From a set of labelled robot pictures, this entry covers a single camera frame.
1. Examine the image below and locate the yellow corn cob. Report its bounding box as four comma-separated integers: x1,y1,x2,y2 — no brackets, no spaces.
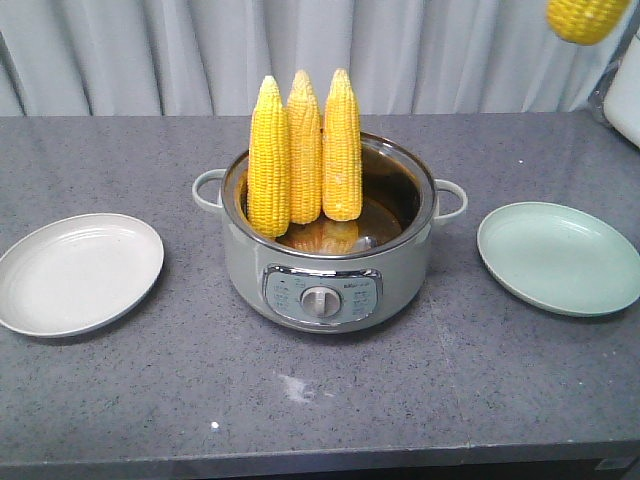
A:
247,76,290,238
286,70,322,225
546,0,631,46
322,68,362,222

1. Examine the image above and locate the cream white plate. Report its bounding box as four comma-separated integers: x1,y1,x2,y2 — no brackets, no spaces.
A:
1,213,164,338

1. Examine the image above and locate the green electric cooking pot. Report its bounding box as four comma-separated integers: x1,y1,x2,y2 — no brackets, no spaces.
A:
192,133,468,334

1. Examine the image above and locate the grey curtain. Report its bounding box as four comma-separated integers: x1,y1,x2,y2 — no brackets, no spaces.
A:
1,1,639,116

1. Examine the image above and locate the light green plate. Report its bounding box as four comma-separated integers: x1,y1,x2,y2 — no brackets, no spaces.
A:
477,202,639,317

